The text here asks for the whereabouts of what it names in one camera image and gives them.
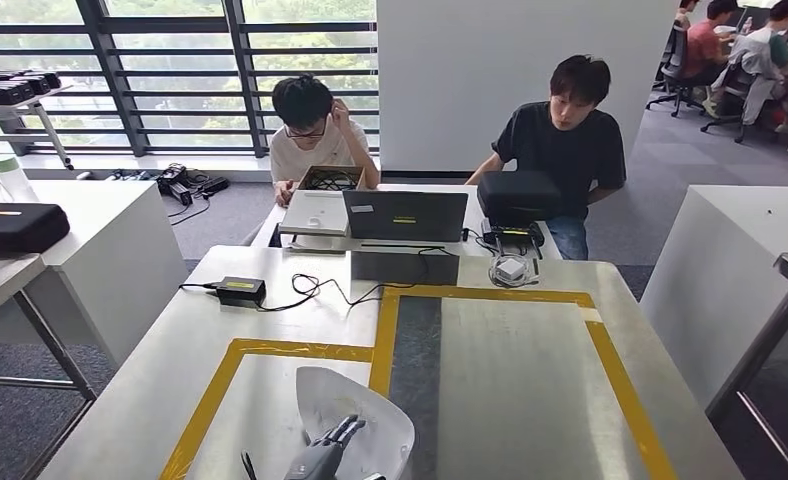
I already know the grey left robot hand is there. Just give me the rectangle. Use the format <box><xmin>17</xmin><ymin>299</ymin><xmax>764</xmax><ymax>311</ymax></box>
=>
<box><xmin>283</xmin><ymin>414</ymin><xmax>367</xmax><ymax>480</ymax></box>

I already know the white plastic mirror cover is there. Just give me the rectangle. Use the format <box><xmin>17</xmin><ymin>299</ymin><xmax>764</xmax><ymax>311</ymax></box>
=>
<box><xmin>294</xmin><ymin>366</ymin><xmax>416</xmax><ymax>480</ymax></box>

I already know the white shelf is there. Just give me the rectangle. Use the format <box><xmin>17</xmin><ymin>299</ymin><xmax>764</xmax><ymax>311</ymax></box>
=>
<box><xmin>0</xmin><ymin>76</ymin><xmax>77</xmax><ymax>172</ymax></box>

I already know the black power brick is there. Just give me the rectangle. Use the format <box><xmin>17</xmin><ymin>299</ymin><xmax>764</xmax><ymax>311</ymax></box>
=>
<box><xmin>215</xmin><ymin>276</ymin><xmax>268</xmax><ymax>310</ymax></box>

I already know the white laptop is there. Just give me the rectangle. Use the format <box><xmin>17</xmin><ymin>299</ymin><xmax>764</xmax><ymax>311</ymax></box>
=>
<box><xmin>277</xmin><ymin>189</ymin><xmax>352</xmax><ymax>238</ymax></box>

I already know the dark laptop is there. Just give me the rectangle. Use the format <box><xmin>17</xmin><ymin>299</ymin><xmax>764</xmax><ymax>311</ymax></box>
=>
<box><xmin>342</xmin><ymin>190</ymin><xmax>469</xmax><ymax>244</ymax></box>

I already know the white power adapter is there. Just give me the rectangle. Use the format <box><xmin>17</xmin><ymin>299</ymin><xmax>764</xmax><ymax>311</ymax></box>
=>
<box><xmin>487</xmin><ymin>254</ymin><xmax>541</xmax><ymax>290</ymax></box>

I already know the black charger pile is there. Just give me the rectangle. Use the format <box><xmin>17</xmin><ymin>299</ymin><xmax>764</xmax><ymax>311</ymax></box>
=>
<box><xmin>105</xmin><ymin>162</ymin><xmax>232</xmax><ymax>228</ymax></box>

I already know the person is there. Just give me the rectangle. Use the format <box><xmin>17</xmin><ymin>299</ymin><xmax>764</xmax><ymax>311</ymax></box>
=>
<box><xmin>465</xmin><ymin>54</ymin><xmax>628</xmax><ymax>262</ymax></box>
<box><xmin>269</xmin><ymin>74</ymin><xmax>382</xmax><ymax>209</ymax></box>
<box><xmin>672</xmin><ymin>0</ymin><xmax>700</xmax><ymax>31</ymax></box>
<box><xmin>684</xmin><ymin>0</ymin><xmax>740</xmax><ymax>84</ymax></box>
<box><xmin>711</xmin><ymin>0</ymin><xmax>788</xmax><ymax>134</ymax></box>

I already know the black zip case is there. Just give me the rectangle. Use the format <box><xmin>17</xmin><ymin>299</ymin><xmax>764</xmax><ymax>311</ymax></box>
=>
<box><xmin>476</xmin><ymin>170</ymin><xmax>564</xmax><ymax>229</ymax></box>
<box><xmin>0</xmin><ymin>202</ymin><xmax>72</xmax><ymax>256</ymax></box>

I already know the white bottle green cap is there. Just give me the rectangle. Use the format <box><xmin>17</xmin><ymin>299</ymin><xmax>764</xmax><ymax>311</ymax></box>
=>
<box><xmin>0</xmin><ymin>154</ymin><xmax>40</xmax><ymax>204</ymax></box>

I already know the black office chair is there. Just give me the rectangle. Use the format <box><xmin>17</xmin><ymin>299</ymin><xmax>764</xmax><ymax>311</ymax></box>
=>
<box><xmin>700</xmin><ymin>59</ymin><xmax>761</xmax><ymax>144</ymax></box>
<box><xmin>646</xmin><ymin>25</ymin><xmax>708</xmax><ymax>119</ymax></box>

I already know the yellow tape frame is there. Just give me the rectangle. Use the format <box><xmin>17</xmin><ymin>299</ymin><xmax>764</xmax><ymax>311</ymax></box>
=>
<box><xmin>158</xmin><ymin>284</ymin><xmax>679</xmax><ymax>480</ymax></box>

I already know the black power cable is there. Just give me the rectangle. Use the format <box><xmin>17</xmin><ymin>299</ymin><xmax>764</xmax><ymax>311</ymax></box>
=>
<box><xmin>178</xmin><ymin>246</ymin><xmax>462</xmax><ymax>314</ymax></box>

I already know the brown box with cables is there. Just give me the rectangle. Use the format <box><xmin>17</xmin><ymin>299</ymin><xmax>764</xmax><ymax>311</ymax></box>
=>
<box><xmin>297</xmin><ymin>164</ymin><xmax>367</xmax><ymax>193</ymax></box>

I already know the dark window frame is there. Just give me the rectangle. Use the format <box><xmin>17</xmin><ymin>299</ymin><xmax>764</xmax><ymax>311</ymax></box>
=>
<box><xmin>0</xmin><ymin>0</ymin><xmax>379</xmax><ymax>159</ymax></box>

